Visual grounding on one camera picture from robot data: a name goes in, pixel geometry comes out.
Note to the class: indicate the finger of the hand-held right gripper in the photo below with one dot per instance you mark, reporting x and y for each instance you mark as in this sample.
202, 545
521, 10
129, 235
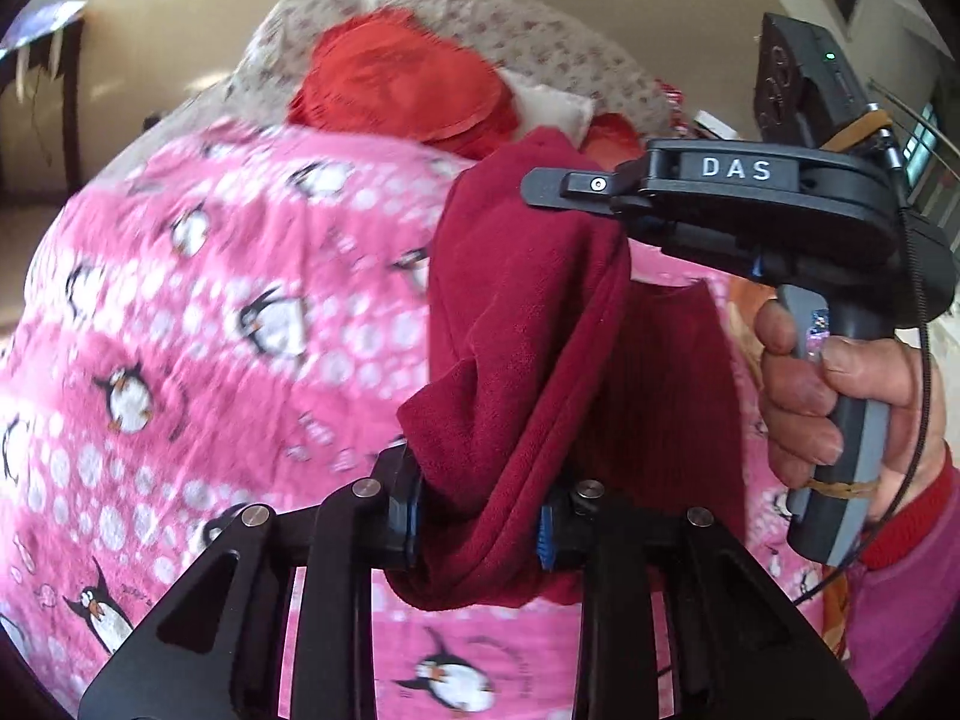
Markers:
577, 186

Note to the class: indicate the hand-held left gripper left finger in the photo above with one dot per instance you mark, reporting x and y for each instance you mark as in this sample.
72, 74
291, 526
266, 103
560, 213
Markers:
409, 532

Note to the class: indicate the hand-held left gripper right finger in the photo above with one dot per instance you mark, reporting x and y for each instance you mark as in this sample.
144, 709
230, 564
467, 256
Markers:
547, 540

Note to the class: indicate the dark red fleece garment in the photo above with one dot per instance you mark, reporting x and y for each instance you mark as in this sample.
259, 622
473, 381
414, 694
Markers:
525, 315

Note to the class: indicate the person's right forearm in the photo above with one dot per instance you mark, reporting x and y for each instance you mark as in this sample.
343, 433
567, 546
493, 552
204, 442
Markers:
915, 600

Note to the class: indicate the person's right hand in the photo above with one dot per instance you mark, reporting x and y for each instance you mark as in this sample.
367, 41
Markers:
795, 405

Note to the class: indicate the white pillow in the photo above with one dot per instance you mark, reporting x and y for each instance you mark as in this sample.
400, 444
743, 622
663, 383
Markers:
555, 109

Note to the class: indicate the dark framed window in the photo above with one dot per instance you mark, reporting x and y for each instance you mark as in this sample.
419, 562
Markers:
937, 165

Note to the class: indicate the red heart-shaped frilled pillow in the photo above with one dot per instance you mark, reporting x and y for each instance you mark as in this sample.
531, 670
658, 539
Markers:
397, 75

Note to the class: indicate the pink penguin print blanket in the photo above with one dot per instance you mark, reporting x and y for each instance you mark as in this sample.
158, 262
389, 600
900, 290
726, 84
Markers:
187, 390

